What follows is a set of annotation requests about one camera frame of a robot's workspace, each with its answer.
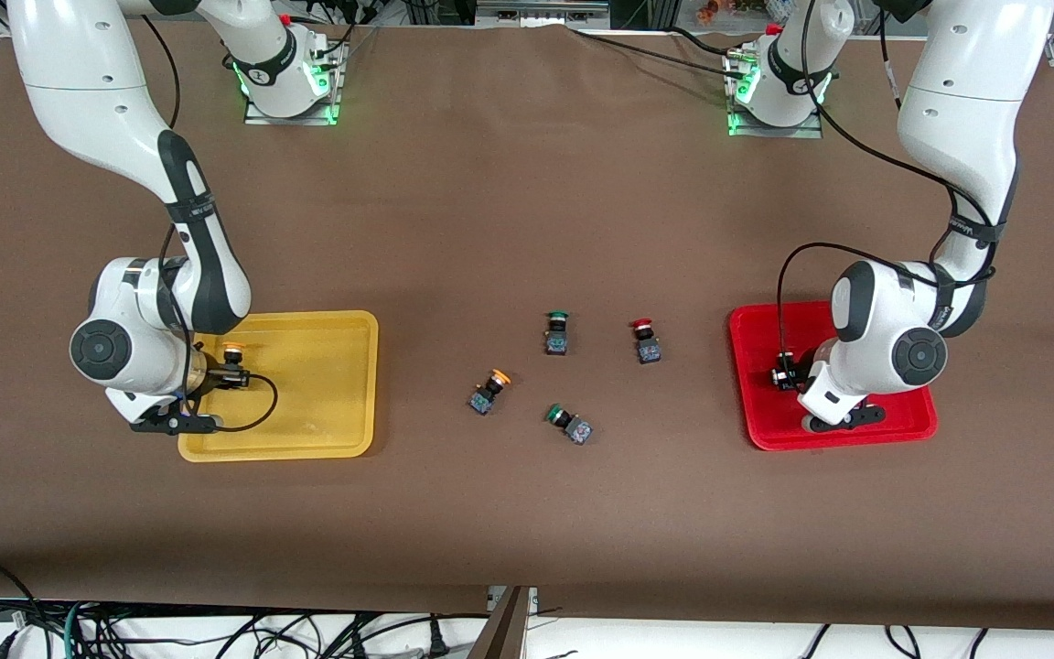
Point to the grey device box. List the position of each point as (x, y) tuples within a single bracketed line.
[(541, 11)]

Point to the brown table mat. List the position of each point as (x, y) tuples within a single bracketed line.
[(527, 183)]

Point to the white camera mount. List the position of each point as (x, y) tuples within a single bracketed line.
[(827, 384), (129, 400)]

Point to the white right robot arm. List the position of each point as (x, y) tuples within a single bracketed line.
[(79, 91)]

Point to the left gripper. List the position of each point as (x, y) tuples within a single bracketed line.
[(793, 370)]

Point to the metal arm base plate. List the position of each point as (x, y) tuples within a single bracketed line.
[(811, 133), (257, 114)]

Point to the brown wooden beam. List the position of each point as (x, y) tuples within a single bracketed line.
[(501, 631)]

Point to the yellow push button switch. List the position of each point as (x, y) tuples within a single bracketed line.
[(489, 392), (233, 348)]

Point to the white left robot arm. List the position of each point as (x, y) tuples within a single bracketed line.
[(966, 91)]

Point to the red plastic tray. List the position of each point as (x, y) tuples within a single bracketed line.
[(893, 412)]

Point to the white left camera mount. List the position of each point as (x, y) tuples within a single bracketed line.
[(827, 384)]

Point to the red push button switch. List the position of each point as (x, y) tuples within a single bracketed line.
[(647, 346), (785, 375)]

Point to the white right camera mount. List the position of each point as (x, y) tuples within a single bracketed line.
[(129, 400)]

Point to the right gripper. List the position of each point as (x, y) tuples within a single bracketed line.
[(214, 372)]

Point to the green push button switch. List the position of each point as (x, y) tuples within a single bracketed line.
[(556, 337), (571, 426)]

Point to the yellow plastic tray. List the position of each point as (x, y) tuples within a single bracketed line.
[(326, 403)]

